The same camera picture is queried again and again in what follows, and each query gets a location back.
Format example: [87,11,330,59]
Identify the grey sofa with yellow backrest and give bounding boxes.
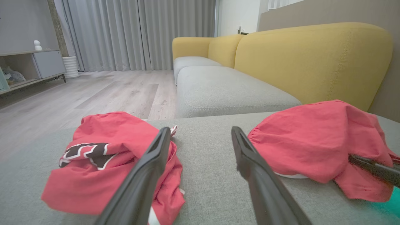
[0,22,400,225]

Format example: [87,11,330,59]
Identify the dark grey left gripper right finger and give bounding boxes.
[231,126,313,225]

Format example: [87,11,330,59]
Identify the grey TV cabinet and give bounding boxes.
[0,49,67,96]

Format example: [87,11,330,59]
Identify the white ribbed plant pot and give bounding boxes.
[62,56,80,79]

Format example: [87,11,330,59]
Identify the grey pleated curtain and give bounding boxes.
[62,0,217,72]

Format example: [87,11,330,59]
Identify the red shorts with white stripe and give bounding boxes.
[248,100,400,203]

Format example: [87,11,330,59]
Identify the grey plush toy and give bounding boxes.
[3,66,26,84]

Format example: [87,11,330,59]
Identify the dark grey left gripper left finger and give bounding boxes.
[94,127,171,225]

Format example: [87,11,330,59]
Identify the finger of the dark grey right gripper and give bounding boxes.
[348,155,400,188]

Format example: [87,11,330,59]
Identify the red white basketball jersey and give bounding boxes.
[41,112,185,225]

